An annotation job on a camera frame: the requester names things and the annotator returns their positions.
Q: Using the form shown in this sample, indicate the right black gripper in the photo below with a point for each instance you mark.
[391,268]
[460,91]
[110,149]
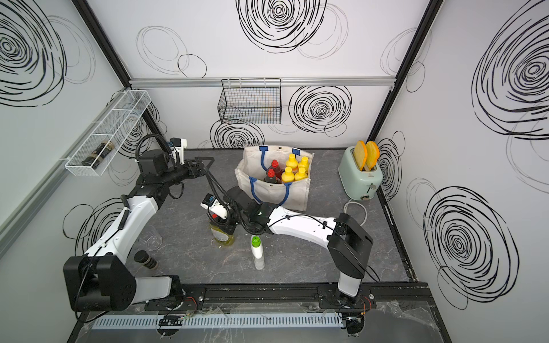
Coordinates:
[229,228]

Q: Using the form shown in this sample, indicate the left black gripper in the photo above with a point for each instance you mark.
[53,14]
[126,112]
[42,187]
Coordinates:
[200,172]

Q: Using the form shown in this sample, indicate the yellow-green soap bottle red cap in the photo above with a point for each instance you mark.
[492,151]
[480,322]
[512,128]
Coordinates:
[220,236]

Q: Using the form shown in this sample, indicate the white bottle green cap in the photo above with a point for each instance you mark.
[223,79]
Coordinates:
[257,252]

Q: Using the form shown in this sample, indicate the white canvas bag blue handles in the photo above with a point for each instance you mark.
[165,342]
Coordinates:
[252,170]

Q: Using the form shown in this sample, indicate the orange soap bottle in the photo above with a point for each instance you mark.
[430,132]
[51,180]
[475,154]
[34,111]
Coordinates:
[301,174]
[288,175]
[292,162]
[304,163]

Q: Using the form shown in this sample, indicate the orange soap bottle front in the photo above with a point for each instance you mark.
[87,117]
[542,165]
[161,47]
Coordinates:
[304,163]

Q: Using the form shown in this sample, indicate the dark green soap bottle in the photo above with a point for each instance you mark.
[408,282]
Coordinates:
[271,177]

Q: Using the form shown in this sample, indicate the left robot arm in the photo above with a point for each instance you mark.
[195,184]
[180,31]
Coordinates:
[98,280]

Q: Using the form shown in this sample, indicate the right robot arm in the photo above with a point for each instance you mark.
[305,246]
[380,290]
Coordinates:
[346,240]

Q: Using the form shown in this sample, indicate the clear drinking glass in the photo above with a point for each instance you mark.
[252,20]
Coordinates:
[153,241]

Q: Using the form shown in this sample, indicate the small dark jar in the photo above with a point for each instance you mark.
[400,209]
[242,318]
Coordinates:
[146,260]

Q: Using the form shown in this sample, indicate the dark bottle on shelf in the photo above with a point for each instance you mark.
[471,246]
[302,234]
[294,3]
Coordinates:
[98,155]

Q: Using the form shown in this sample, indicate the mint green toaster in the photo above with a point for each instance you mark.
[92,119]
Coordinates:
[358,185]

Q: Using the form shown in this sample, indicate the left bread slice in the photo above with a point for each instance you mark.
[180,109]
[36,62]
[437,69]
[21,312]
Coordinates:
[360,155]

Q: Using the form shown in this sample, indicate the bread slice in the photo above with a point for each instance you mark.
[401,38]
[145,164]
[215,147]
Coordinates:
[373,154]
[360,155]

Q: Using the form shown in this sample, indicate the right bread slice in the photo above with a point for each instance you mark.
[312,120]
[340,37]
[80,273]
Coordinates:
[373,154]

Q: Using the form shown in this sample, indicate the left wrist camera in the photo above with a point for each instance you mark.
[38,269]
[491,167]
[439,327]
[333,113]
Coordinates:
[178,145]

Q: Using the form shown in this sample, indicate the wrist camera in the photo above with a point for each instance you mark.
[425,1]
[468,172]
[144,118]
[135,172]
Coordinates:
[213,205]
[178,145]

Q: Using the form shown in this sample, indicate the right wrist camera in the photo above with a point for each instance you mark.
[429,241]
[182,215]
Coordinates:
[213,205]

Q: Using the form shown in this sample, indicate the black wire wall basket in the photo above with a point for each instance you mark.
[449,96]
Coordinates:
[253,100]

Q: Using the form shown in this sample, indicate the grey slotted cable duct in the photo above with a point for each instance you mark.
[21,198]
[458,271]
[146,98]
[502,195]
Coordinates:
[218,321]

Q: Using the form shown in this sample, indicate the white wire wall shelf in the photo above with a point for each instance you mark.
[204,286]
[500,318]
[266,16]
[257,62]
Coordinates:
[114,124]

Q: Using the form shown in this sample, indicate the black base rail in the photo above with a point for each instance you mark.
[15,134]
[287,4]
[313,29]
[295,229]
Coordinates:
[257,293]

